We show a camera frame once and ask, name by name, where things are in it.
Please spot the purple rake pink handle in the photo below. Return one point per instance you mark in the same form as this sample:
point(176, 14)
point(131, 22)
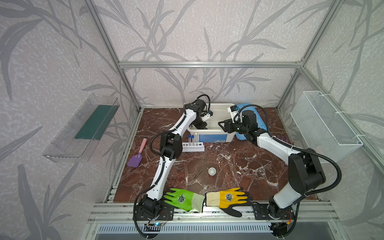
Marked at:
point(285, 139)

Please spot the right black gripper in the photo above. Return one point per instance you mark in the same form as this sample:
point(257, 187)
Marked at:
point(229, 125)

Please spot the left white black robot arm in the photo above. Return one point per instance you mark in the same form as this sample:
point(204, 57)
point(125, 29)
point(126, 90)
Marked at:
point(168, 146)

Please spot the white wire mesh basket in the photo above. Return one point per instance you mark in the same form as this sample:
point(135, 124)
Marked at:
point(323, 128)

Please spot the purple scoop pink handle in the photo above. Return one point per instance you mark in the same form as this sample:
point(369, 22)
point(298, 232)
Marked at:
point(135, 160)

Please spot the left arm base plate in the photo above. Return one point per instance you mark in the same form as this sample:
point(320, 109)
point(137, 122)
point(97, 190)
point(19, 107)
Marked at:
point(161, 213)

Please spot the small white crucible cup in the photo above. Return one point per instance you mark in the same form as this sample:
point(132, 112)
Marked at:
point(212, 171)

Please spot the white plastic storage bin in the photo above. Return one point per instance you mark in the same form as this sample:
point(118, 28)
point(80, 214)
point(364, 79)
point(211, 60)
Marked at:
point(213, 132)

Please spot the white test tube rack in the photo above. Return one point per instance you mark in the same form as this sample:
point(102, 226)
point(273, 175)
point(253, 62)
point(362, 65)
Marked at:
point(193, 147)

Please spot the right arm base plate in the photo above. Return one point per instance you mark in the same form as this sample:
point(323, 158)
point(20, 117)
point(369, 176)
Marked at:
point(265, 212)

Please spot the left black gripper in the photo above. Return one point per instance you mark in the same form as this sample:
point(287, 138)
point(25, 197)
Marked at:
point(202, 117)

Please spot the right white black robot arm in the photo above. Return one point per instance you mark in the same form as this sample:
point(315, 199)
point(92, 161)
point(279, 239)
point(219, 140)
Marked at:
point(305, 170)

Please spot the blue handled metal tweezers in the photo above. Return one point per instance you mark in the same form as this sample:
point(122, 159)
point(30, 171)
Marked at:
point(196, 175)

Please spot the clear acrylic wall shelf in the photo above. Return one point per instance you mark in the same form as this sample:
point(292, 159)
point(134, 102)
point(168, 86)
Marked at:
point(79, 138)

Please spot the blue plastic bin lid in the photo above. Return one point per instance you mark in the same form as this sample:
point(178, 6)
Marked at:
point(251, 107)

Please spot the yellow work glove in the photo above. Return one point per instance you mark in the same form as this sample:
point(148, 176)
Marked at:
point(226, 200)

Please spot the green work glove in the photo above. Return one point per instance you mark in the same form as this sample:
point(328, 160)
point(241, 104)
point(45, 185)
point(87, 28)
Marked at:
point(185, 200)

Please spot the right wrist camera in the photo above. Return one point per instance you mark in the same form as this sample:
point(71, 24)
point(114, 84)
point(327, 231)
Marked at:
point(234, 111)

